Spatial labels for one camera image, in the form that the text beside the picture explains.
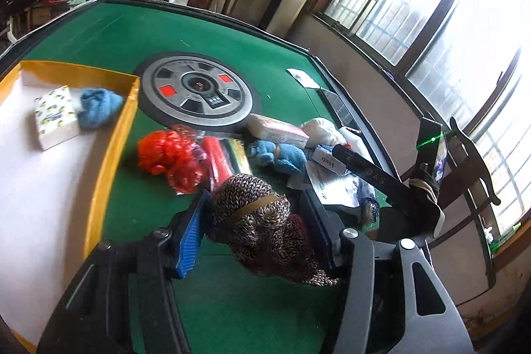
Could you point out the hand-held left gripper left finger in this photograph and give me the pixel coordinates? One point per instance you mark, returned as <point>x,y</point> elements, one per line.
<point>193,238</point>

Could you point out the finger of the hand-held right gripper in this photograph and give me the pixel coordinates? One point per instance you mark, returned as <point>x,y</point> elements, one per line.
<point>369,171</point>

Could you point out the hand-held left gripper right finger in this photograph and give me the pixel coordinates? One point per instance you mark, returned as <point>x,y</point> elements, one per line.
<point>317,225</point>

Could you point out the brown knitted hat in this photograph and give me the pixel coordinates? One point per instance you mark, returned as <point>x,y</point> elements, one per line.
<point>249,213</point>

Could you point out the white cloth bundle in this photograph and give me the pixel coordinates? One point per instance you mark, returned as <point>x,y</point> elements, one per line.
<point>321,130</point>

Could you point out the yellow cardboard box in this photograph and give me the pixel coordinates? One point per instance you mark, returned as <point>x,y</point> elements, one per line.
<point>112,159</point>

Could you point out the white blue flat packet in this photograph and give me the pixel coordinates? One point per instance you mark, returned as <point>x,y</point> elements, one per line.
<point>336,184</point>

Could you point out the dark wooden chair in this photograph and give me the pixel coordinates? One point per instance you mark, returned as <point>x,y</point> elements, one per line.
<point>473,171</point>

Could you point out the small white tissue pack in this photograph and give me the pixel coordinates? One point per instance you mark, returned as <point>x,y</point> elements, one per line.
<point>325,161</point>

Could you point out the blue plush toy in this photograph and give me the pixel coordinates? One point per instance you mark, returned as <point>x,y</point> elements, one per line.
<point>282,157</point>

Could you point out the red plastic bag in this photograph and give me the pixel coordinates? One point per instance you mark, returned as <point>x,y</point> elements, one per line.
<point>166,155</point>

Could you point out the pink tissue pack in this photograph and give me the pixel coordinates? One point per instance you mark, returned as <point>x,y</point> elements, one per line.
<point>278,128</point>

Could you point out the white paper card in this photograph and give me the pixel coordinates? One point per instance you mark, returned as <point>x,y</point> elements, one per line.
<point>305,78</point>

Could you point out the round grey table panel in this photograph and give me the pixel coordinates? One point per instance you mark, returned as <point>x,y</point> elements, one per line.
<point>195,84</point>

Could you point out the light blue towel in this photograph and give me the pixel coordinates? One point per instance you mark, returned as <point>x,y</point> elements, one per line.
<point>97,107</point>

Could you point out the dark framed window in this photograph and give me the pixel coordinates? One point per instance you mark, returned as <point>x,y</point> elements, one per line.
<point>415,5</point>

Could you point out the lemon print tissue pack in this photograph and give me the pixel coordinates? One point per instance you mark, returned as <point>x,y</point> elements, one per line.
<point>56,117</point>

